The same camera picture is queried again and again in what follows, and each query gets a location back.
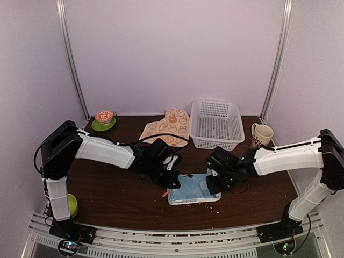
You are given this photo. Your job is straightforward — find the lime green bowl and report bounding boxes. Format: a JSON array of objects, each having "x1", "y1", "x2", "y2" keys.
[{"x1": 67, "y1": 193, "x2": 78, "y2": 218}]

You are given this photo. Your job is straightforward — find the green saucer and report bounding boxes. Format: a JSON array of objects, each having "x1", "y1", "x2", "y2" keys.
[{"x1": 91, "y1": 117, "x2": 116, "y2": 132}]

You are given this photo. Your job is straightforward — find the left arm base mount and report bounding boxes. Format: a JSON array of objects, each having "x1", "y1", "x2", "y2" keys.
[{"x1": 49, "y1": 224, "x2": 96, "y2": 244}]

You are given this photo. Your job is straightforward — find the left aluminium frame post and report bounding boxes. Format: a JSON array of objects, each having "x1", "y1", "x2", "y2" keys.
[{"x1": 56, "y1": 0, "x2": 90, "y2": 120}]

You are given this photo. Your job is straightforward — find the right aluminium frame post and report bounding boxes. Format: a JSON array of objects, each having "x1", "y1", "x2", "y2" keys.
[{"x1": 260, "y1": 0, "x2": 295, "y2": 123}]

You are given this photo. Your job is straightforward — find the blue polka dot towel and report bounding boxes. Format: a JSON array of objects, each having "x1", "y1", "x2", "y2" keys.
[{"x1": 163, "y1": 173, "x2": 221, "y2": 206}]

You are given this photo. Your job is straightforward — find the aluminium frame post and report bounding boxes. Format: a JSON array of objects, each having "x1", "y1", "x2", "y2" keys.
[
  {"x1": 260, "y1": 0, "x2": 295, "y2": 123},
  {"x1": 56, "y1": 0, "x2": 90, "y2": 120}
]

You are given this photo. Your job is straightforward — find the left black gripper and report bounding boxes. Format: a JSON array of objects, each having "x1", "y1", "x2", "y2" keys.
[{"x1": 146, "y1": 160, "x2": 181, "y2": 189}]

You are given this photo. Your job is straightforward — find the red patterned small bowl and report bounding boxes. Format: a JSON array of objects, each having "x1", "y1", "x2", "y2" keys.
[{"x1": 95, "y1": 110, "x2": 114, "y2": 125}]

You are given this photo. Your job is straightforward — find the beige patterned mug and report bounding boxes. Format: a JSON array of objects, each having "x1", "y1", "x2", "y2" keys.
[{"x1": 250, "y1": 123, "x2": 274, "y2": 148}]

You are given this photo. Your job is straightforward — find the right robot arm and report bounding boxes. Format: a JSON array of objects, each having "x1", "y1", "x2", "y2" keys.
[{"x1": 205, "y1": 129, "x2": 343, "y2": 238}]

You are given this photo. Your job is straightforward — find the white plastic basket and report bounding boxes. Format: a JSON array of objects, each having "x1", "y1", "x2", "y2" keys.
[{"x1": 189, "y1": 99, "x2": 245, "y2": 151}]

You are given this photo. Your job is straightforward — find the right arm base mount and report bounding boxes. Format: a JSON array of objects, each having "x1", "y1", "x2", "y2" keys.
[{"x1": 257, "y1": 223, "x2": 304, "y2": 243}]

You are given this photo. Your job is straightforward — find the left black cable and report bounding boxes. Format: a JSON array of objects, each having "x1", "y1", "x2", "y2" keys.
[{"x1": 33, "y1": 133, "x2": 190, "y2": 173}]

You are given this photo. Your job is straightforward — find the beige bunny print towel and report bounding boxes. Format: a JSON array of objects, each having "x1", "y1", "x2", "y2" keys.
[{"x1": 139, "y1": 108, "x2": 190, "y2": 147}]

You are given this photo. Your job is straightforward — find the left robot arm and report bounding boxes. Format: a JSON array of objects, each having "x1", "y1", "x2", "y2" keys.
[{"x1": 33, "y1": 120, "x2": 181, "y2": 239}]

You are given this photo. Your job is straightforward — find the front aluminium rail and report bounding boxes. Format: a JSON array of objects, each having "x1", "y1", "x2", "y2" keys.
[{"x1": 26, "y1": 227, "x2": 326, "y2": 258}]

